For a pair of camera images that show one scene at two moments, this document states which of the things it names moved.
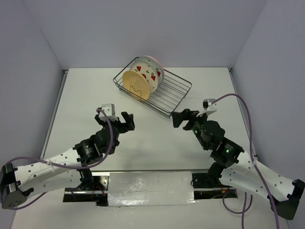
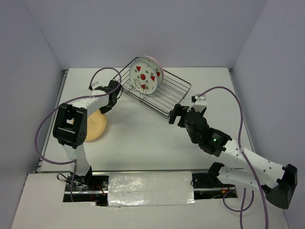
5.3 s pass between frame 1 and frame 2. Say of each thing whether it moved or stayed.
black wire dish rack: stayed
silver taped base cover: stayed
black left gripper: moved
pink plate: stayed
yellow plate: moved
